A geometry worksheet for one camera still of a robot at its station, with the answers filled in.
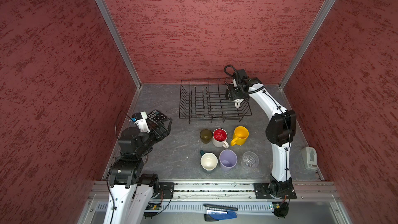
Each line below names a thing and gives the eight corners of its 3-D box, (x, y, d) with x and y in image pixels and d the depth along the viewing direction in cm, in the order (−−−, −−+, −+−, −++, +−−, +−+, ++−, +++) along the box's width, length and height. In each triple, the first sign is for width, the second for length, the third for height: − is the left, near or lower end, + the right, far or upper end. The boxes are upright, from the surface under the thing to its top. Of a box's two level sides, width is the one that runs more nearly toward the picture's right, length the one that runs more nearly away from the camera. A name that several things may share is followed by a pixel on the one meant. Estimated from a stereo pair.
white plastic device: (306, 168, 82) (309, 166, 80) (300, 147, 90) (303, 145, 87) (318, 170, 82) (322, 168, 79) (312, 149, 89) (315, 147, 87)
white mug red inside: (212, 149, 89) (213, 144, 83) (211, 134, 95) (212, 128, 90) (227, 149, 89) (228, 144, 83) (225, 134, 95) (227, 128, 90)
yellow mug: (230, 147, 91) (232, 140, 83) (228, 133, 97) (230, 125, 89) (246, 147, 91) (250, 140, 83) (243, 133, 97) (247, 125, 89)
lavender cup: (218, 173, 81) (220, 166, 71) (217, 157, 86) (219, 149, 77) (234, 173, 81) (238, 167, 71) (232, 157, 86) (236, 149, 77)
